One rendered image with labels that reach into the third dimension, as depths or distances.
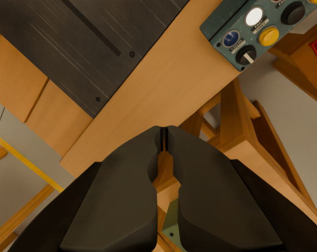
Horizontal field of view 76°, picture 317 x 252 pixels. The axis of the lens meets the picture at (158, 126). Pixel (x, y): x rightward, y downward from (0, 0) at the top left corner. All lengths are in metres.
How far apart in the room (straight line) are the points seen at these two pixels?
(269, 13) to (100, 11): 0.26
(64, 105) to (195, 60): 0.33
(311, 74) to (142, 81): 0.33
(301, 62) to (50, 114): 0.57
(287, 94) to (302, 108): 0.12
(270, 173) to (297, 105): 0.92
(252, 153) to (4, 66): 0.61
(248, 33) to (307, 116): 1.16
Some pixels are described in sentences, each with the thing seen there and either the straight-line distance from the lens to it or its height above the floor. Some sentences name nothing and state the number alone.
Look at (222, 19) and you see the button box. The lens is 0.32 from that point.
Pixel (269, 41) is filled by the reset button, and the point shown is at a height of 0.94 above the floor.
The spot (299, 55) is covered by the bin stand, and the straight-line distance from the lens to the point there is 0.49.
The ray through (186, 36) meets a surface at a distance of 0.36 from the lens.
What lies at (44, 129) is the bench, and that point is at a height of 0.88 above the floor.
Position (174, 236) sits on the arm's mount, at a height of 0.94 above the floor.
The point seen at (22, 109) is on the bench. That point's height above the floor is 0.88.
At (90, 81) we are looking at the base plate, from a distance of 0.45.
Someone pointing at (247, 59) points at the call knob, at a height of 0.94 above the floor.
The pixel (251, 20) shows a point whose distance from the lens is 0.31.
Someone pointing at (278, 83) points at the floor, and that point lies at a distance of 1.34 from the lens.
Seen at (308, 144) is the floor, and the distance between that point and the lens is 1.53.
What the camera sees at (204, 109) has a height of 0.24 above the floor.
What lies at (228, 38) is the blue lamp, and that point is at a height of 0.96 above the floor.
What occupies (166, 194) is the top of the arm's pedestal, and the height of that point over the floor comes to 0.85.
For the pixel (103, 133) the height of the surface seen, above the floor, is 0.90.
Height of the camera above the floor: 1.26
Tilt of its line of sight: 60 degrees down
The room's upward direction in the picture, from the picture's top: 148 degrees counter-clockwise
